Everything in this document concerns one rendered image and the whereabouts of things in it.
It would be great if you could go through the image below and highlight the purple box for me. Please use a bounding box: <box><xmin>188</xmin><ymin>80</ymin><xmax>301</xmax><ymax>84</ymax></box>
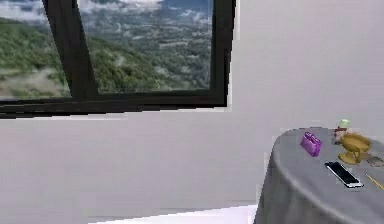
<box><xmin>300</xmin><ymin>131</ymin><xmax>323</xmax><ymax>158</ymax></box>

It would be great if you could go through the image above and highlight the black framed window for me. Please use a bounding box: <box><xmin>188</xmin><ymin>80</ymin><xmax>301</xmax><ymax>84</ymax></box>
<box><xmin>0</xmin><ymin>0</ymin><xmax>237</xmax><ymax>120</ymax></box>

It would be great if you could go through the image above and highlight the grey cloth covered table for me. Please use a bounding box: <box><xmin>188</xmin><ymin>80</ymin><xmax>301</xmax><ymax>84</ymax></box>
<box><xmin>253</xmin><ymin>128</ymin><xmax>384</xmax><ymax>224</ymax></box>

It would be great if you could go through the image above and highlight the green capped small bottle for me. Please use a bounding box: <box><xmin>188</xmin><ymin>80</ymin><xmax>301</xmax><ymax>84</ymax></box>
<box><xmin>333</xmin><ymin>118</ymin><xmax>351</xmax><ymax>145</ymax></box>

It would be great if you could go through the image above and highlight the black mobile phone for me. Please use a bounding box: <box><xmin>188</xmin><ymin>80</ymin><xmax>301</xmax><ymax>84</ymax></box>
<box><xmin>324</xmin><ymin>161</ymin><xmax>364</xmax><ymax>189</ymax></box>

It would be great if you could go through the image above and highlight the golden footed bowl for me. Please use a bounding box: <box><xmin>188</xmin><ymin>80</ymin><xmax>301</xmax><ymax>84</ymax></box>
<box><xmin>337</xmin><ymin>132</ymin><xmax>372</xmax><ymax>165</ymax></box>

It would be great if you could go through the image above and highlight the grey flat object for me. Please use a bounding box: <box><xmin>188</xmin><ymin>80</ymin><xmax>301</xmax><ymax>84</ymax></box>
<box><xmin>366</xmin><ymin>155</ymin><xmax>384</xmax><ymax>168</ymax></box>

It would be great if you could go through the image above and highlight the yellow pencil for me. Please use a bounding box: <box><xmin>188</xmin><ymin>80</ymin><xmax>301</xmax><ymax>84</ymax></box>
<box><xmin>365</xmin><ymin>173</ymin><xmax>384</xmax><ymax>191</ymax></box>

